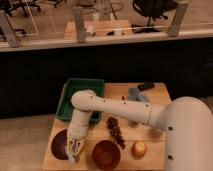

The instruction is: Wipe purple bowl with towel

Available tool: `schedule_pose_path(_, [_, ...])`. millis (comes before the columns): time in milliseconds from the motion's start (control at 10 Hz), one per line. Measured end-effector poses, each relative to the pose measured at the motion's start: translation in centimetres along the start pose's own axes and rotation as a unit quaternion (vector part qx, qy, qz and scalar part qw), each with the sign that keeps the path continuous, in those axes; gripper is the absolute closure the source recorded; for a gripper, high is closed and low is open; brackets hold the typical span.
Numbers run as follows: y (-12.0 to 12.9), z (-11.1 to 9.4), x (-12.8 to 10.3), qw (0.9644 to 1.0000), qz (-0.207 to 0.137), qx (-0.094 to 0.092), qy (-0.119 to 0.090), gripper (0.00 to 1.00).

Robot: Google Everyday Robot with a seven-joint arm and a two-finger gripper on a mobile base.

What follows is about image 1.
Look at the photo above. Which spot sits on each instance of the yellow striped gripper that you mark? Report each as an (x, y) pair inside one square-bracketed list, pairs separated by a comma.
[(73, 148)]

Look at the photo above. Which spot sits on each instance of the white towel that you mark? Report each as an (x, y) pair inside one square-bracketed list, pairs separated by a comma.
[(71, 159)]

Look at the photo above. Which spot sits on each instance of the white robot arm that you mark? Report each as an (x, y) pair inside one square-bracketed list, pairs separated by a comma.
[(187, 122)]

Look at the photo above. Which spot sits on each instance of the brown wooden bowl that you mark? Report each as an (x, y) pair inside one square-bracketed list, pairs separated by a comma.
[(106, 155)]

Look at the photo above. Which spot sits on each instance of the green plastic tray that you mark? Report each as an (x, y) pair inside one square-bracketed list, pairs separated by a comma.
[(65, 108)]

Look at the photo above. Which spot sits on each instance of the wooden board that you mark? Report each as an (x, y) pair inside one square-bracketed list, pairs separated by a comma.
[(124, 136)]

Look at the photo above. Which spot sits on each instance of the bunch of dark grapes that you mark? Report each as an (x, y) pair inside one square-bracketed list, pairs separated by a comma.
[(115, 132)]

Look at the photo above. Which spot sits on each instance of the black rectangular object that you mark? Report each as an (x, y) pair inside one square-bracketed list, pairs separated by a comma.
[(145, 86)]

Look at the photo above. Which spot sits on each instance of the black office chair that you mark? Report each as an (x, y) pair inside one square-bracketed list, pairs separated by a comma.
[(154, 9)]

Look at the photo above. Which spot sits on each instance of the middle grey post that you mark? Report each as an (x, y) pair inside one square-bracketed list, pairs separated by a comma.
[(79, 24)]

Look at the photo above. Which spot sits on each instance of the grey post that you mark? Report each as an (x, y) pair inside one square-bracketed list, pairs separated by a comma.
[(79, 24), (8, 31), (174, 28)]

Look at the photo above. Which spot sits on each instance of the left grey post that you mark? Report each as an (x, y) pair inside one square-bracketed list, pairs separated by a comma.
[(8, 31)]

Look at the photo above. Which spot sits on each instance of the right grey post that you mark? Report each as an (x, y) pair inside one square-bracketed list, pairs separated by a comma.
[(174, 28)]

